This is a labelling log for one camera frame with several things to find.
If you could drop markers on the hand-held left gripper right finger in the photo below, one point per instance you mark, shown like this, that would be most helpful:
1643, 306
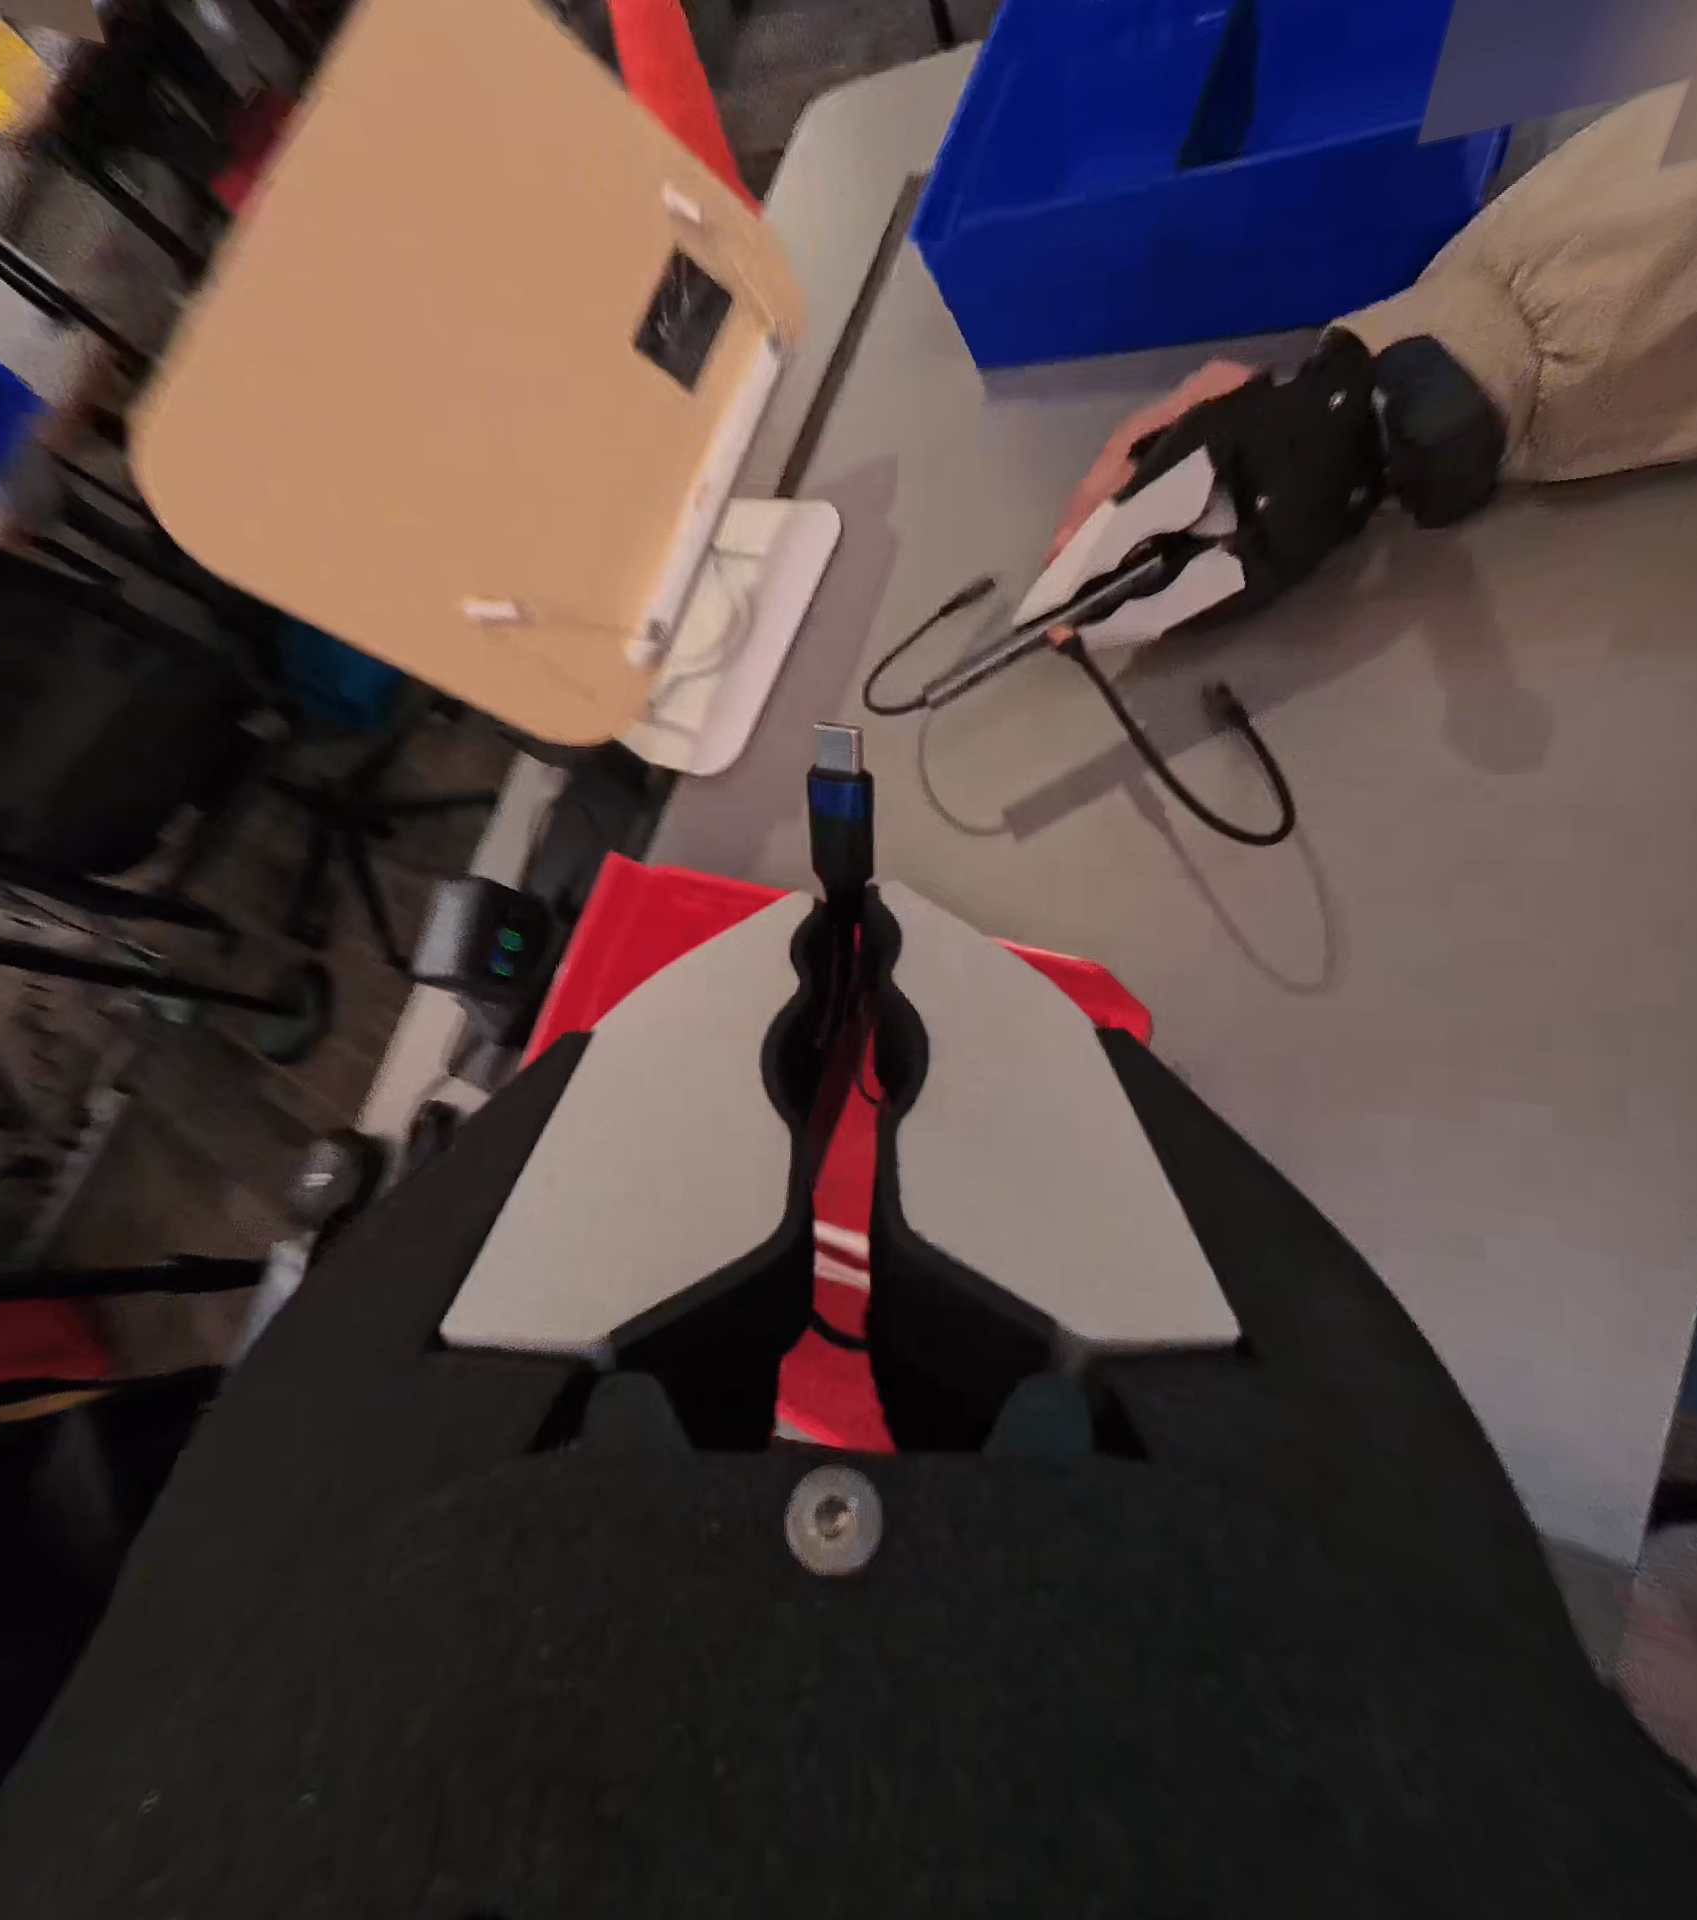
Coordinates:
1060, 1154

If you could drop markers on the person's right forearm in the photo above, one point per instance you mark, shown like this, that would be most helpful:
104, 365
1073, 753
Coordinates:
1657, 301

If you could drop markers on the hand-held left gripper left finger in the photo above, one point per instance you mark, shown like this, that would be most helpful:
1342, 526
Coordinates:
639, 1140

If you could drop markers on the black office chair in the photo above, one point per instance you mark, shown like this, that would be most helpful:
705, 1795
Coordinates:
53, 705

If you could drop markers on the black power station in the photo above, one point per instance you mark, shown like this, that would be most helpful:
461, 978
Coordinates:
482, 939

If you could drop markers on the red plastic bin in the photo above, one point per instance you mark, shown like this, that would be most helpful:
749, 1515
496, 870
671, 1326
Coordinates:
639, 931

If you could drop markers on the grey desk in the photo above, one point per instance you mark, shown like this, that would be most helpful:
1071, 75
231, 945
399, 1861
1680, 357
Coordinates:
1463, 900

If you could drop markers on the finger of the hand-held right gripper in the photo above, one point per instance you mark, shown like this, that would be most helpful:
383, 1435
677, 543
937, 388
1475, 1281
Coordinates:
1111, 533
1185, 592

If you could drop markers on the person's right hand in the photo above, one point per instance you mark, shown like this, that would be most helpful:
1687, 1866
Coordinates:
1119, 451

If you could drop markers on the wooden board stand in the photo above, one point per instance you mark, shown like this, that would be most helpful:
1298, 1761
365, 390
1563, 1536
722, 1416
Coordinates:
460, 375

